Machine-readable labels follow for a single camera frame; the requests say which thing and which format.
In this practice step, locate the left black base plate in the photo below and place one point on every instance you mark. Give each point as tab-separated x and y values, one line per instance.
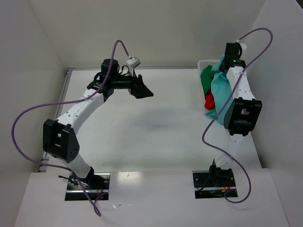
99	190

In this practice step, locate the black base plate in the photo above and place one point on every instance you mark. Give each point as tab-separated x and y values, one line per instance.
207	189
99	190

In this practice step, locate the teal t shirt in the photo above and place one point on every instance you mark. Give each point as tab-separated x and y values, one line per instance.
221	90

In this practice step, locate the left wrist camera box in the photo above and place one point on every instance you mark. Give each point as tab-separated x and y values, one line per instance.
133	62

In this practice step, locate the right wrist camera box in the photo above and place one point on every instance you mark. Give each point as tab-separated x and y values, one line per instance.
243	45

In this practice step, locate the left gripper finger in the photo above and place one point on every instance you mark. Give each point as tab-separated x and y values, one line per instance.
140	84
142	92

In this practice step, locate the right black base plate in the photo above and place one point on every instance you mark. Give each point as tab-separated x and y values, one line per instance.
207	189

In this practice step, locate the red t shirt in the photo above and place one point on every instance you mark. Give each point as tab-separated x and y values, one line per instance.
209	101

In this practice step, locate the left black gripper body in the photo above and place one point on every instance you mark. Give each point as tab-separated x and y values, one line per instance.
136	85

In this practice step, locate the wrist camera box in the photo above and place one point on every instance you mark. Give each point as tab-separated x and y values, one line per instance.
243	45
133	62

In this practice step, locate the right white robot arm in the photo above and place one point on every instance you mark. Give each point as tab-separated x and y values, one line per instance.
241	116

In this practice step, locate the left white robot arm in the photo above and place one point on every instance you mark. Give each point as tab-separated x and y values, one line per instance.
59	135

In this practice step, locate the green t shirt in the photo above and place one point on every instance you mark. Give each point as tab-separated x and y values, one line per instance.
207	76

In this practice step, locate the white plastic basket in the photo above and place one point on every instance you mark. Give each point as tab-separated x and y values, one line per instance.
204	63

